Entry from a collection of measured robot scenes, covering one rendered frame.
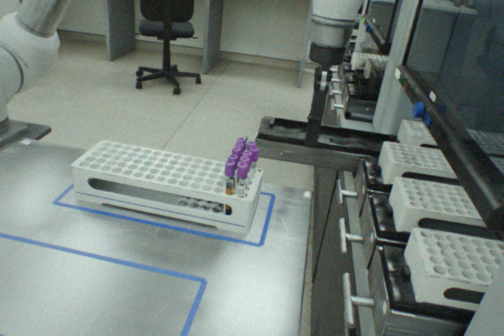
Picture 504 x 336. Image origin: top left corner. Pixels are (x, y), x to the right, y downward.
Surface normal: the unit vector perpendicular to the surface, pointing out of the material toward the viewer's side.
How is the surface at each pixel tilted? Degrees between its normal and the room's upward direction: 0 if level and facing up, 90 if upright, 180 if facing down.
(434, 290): 90
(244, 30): 90
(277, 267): 0
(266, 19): 90
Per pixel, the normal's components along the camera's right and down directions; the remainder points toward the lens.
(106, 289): 0.10, -0.89
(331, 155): -0.14, 0.43
